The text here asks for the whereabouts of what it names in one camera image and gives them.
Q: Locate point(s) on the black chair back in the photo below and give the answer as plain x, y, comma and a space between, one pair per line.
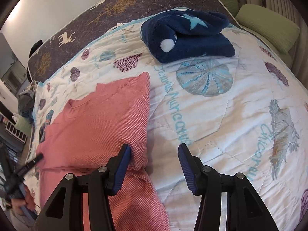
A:
35, 49

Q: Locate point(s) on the person's left hand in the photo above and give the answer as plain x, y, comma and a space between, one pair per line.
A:
15, 205

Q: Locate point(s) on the pink checked cloth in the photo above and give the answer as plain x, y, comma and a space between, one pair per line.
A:
96, 125

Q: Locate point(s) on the large green pillow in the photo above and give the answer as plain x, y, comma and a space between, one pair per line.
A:
267, 26

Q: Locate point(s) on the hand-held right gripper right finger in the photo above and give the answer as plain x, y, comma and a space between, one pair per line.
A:
184, 163

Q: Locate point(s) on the grey bag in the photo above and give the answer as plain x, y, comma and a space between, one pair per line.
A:
25, 101

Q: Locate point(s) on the navy star fleece garment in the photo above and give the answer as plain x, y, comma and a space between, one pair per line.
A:
192, 41

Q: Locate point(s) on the seashell print quilt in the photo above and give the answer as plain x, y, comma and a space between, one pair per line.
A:
228, 115

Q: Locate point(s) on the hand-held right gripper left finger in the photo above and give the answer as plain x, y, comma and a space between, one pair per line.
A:
124, 163

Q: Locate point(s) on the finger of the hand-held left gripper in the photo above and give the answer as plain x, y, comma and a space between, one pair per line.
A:
30, 165

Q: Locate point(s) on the deer print mattress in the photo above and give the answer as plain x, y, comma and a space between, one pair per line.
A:
96, 12

